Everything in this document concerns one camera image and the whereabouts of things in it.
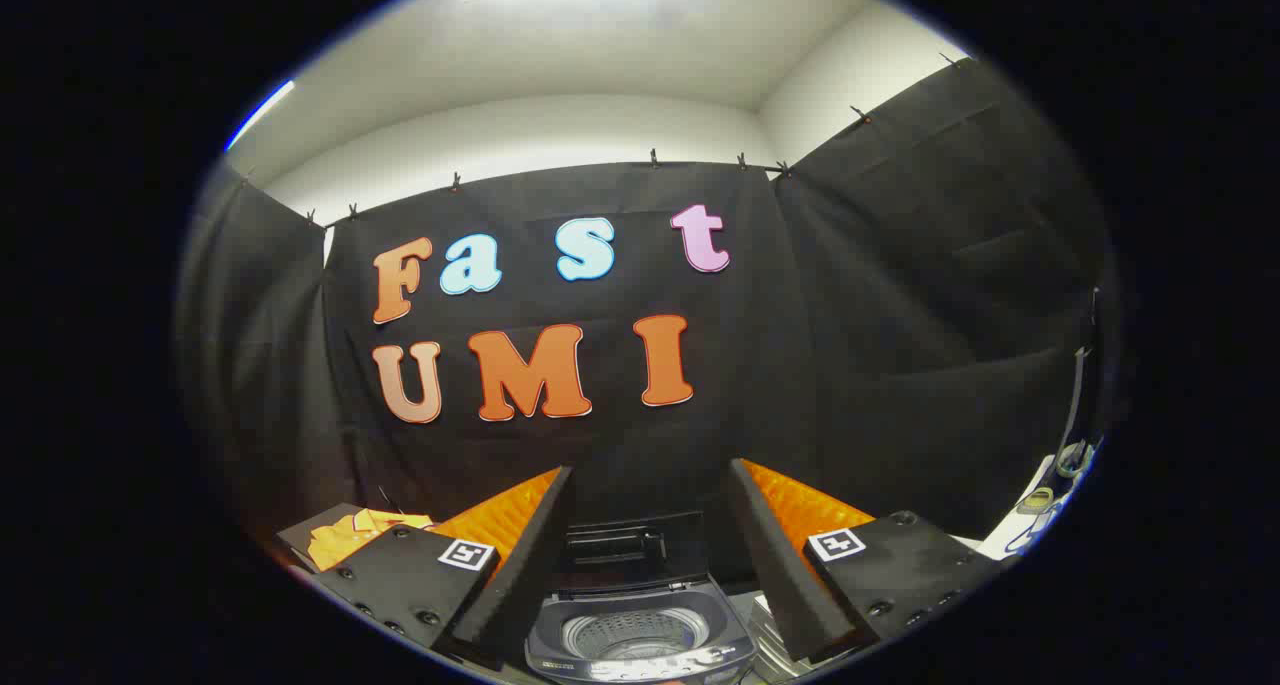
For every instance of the yellow-green small object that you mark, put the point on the yellow-green small object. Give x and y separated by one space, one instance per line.
1035 501

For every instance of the dark transparent washing machine lid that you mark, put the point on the dark transparent washing machine lid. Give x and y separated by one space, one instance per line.
630 545

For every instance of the silver metal rail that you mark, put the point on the silver metal rail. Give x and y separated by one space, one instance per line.
768 630

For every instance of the grey washing machine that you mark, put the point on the grey washing machine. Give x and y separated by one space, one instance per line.
545 647

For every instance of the black backdrop cloth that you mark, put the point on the black backdrop cloth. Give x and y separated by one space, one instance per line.
820 365

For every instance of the orange polo shirt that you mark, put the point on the orange polo shirt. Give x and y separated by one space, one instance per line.
340 547

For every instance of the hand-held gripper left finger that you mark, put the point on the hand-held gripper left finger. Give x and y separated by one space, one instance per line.
540 555

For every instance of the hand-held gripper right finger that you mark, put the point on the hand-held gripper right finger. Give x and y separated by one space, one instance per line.
765 555

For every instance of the teal round object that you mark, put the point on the teal round object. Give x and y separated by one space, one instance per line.
1075 459

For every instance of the row of dark backdrop clips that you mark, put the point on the row of dark backdrop clips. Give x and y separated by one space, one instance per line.
653 157

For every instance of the grey box stand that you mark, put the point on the grey box stand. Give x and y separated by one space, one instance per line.
298 537

